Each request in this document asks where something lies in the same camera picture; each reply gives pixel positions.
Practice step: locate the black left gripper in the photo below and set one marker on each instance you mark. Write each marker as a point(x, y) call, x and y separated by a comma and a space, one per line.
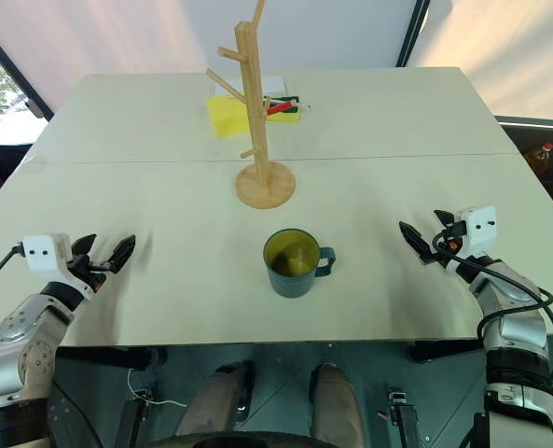
point(86, 272)

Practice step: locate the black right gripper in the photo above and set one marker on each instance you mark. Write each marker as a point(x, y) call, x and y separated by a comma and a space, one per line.
point(448, 242)

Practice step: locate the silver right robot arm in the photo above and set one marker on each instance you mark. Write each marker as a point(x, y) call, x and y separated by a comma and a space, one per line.
point(518, 345)

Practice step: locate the wooden mug tree stand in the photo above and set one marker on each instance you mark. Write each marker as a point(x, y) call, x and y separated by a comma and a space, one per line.
point(257, 140)

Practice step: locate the amber bottle with red cap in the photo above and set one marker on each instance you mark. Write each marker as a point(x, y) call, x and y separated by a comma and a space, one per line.
point(541, 158)

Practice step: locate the yellow sponge block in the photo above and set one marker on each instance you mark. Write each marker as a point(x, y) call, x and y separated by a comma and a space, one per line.
point(227, 116)

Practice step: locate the brown rounded robot leg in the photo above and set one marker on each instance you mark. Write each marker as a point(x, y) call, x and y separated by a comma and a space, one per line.
point(334, 401)
point(211, 401)

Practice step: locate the red pen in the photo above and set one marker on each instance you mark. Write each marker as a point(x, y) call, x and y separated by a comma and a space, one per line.
point(281, 108)

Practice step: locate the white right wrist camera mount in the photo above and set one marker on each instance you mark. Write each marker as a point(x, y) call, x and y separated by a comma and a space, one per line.
point(479, 228)

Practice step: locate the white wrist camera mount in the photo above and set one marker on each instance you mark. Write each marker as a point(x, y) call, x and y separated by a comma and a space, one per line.
point(43, 254)
point(479, 228)

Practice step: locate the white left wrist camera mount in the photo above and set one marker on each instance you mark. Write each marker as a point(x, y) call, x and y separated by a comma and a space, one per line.
point(43, 254)

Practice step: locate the black window frame post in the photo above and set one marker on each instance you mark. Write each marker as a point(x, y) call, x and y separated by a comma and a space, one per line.
point(411, 32)
point(19, 74)

